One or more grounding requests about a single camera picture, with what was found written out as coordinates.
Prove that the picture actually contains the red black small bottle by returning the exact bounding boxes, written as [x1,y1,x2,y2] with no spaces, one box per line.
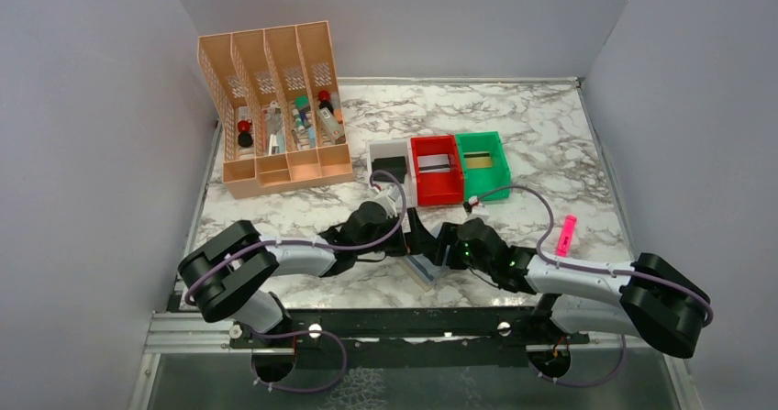
[317,90,334,113]

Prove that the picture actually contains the red capped black bottle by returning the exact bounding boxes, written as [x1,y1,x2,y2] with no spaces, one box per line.
[237,119,254,149]

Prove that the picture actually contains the black cards in white bin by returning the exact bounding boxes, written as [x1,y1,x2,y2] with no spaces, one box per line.
[371,156,407,183]

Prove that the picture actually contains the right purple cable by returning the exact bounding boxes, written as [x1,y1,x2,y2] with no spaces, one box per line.
[462,185,715,390]

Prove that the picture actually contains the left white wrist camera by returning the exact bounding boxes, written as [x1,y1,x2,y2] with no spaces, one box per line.
[372,183,406,216]

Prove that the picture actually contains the white plastic bin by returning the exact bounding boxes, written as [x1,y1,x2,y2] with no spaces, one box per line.
[366,138,418,208]

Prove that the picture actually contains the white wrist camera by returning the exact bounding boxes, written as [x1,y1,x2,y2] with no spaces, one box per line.
[372,183,406,216]
[462,195,489,221]

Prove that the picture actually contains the silver items in organizer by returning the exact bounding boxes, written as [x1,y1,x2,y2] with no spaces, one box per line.
[263,101,286,156]

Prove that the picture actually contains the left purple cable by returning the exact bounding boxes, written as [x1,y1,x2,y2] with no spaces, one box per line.
[182,170,408,393]

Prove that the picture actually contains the peach desk file organizer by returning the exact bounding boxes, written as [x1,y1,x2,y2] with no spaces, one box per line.
[197,21,355,199]

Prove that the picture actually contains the purple cable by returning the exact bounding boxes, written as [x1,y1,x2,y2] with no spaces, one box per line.
[182,170,408,393]
[462,185,715,390]

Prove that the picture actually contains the black metal base rail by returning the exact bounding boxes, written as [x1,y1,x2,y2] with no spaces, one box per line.
[229,305,589,370]

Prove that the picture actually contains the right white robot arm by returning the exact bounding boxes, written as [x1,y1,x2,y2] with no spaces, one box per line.
[432,218,712,359]

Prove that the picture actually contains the silver card in red bin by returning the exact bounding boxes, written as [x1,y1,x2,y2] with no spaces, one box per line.
[417,154,451,173]

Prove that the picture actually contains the gold card in green bin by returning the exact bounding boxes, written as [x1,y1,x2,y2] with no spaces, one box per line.
[464,151,494,170]

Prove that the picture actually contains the pink marker pen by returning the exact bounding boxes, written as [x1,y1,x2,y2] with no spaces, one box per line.
[555,215,578,257]

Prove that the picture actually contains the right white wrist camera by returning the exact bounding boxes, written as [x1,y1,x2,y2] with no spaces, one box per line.
[462,195,489,221]

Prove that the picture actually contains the red plastic bin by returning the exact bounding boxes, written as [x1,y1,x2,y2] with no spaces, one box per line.
[410,135,464,206]

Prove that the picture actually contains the green capped tube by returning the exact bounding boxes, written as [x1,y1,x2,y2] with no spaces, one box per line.
[291,95,317,150]

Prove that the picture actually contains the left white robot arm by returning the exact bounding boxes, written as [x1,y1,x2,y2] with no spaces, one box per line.
[177,201,446,347]

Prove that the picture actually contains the green plastic bin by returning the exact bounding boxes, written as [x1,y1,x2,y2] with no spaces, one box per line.
[455,131,512,200]

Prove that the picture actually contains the white box in organizer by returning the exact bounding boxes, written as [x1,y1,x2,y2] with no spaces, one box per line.
[317,107,346,145]

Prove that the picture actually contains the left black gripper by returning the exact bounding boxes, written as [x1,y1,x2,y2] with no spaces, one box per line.
[356,208,439,258]

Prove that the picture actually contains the beige card holder wallet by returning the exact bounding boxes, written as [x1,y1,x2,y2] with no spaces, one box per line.
[402,255,450,291]

